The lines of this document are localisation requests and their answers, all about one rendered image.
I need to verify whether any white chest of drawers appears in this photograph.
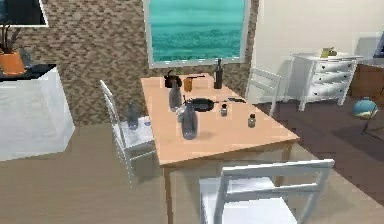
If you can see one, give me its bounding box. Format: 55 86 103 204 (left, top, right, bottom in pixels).
283 52 364 112

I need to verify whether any dark wine bottle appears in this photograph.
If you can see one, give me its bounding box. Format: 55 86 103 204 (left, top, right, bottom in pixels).
213 58 224 90

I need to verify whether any dark leafy house plant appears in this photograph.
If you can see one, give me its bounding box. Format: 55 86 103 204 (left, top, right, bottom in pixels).
0 20 22 55

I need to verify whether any dark framed picture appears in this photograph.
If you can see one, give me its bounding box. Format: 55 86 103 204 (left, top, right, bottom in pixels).
0 0 50 28

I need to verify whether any white cabinet with black top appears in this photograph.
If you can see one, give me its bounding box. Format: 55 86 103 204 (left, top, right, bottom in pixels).
0 63 76 163

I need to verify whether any orange plant pot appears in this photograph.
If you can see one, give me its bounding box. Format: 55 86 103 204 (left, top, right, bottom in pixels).
0 51 27 77

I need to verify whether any yellow green small object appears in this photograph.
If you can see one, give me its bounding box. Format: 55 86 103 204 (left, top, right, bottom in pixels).
320 47 338 59

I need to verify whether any brown wooden desk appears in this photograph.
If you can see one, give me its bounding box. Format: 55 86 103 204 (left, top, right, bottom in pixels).
349 58 384 101

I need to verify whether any light wooden dining table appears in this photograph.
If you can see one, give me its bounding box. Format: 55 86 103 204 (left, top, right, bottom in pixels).
140 73 300 224

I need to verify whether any blue globe on stand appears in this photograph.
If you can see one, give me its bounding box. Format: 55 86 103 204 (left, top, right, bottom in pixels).
353 97 384 141

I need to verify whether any teal framed sea picture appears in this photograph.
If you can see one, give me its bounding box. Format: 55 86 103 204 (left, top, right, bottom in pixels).
142 0 252 70

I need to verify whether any black kettle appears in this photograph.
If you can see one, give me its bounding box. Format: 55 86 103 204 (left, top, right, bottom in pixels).
163 69 183 89

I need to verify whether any orange cup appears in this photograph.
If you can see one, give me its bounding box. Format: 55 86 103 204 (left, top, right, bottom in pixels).
183 77 194 93

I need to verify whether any black frying pan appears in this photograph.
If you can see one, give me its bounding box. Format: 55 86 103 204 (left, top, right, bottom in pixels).
187 97 219 113

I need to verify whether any white slatted chair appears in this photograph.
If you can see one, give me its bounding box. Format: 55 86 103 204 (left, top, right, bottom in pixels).
99 79 158 183
199 158 336 224
245 67 283 118

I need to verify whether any clear grey glass bottle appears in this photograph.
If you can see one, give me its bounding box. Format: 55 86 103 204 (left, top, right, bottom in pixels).
126 102 140 131
181 101 199 141
168 79 183 113

